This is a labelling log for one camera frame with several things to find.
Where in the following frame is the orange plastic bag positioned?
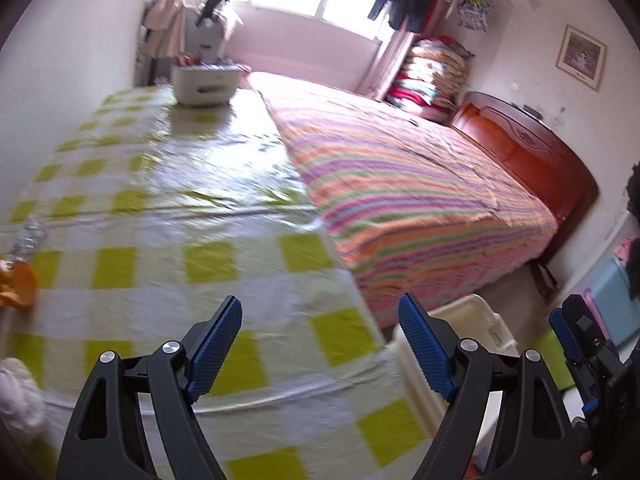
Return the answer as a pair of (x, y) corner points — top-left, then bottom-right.
(0, 255), (38, 310)

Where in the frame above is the white plastic trash bin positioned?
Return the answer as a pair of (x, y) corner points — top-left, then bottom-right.
(398, 294), (522, 480)

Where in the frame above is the crumpled white tissue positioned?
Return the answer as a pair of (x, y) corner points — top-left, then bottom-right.
(0, 358), (46, 444)

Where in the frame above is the green plastic basket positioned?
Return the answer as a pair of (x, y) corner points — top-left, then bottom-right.
(533, 330), (575, 392)

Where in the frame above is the blue storage box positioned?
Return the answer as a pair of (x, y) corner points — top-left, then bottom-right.
(590, 256), (639, 346)

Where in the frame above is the silver foil wrapper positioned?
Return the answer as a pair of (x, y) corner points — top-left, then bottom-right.
(8, 219), (47, 262)

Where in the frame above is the yellow checkered tablecloth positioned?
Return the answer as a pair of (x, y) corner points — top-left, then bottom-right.
(1, 88), (428, 479)

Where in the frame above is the striped bed sheet mattress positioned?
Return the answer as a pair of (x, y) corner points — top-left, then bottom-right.
(247, 72), (559, 327)

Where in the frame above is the red wooden headboard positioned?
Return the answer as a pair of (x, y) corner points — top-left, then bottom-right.
(450, 92), (599, 263)

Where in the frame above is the white storage box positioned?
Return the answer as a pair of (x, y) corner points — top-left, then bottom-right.
(170, 54), (245, 107)

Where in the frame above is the stack of folded quilts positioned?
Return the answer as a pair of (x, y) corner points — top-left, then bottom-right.
(384, 36), (474, 124)

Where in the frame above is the white washing machine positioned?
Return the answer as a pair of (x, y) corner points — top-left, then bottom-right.
(184, 3), (241, 64)

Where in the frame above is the right pink curtain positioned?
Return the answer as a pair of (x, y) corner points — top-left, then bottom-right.
(355, 30), (416, 101)

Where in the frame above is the framed wall picture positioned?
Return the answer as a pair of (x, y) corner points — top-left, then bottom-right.
(555, 25), (608, 92)

